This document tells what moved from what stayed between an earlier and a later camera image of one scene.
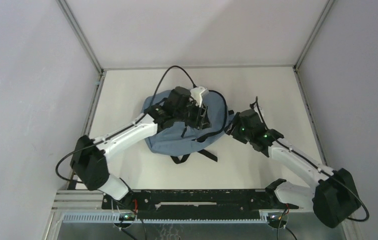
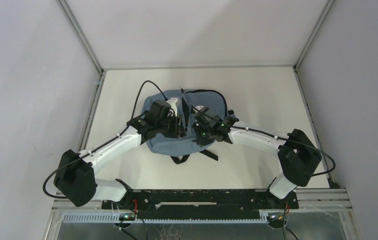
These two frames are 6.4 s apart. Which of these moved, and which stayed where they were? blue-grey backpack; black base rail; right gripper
Moved: right gripper
Stayed: black base rail; blue-grey backpack
